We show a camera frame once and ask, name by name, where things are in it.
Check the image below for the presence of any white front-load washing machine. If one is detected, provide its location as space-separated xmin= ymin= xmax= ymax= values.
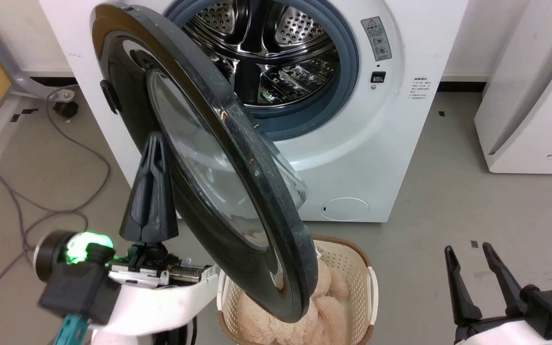
xmin=39 ymin=0 xmax=469 ymax=223

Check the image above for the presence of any white appliance cabinet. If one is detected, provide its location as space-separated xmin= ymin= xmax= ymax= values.
xmin=473 ymin=0 xmax=552 ymax=175

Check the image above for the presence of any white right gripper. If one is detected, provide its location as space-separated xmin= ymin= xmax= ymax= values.
xmin=444 ymin=241 xmax=552 ymax=345

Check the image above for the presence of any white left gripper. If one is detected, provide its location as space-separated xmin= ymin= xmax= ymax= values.
xmin=92 ymin=132 xmax=220 ymax=345

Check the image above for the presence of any grey floor cable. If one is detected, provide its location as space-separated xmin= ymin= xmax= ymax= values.
xmin=0 ymin=89 xmax=113 ymax=332

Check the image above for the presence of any round white filter cover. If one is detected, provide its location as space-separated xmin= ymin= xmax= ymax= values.
xmin=321 ymin=197 xmax=370 ymax=221

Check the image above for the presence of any black caster wheel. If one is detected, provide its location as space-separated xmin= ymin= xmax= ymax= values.
xmin=53 ymin=98 xmax=79 ymax=119

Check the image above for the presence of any black door hinge block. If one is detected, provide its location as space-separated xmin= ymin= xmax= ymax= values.
xmin=100 ymin=79 xmax=121 ymax=115

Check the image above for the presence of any cream perforated laundry basket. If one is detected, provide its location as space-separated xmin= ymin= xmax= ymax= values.
xmin=216 ymin=235 xmax=379 ymax=345

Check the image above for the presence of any black round glass washer door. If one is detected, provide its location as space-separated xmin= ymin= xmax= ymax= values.
xmin=90 ymin=4 xmax=319 ymax=324

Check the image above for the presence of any beige fluffy towel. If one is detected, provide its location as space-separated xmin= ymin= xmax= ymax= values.
xmin=235 ymin=256 xmax=353 ymax=345

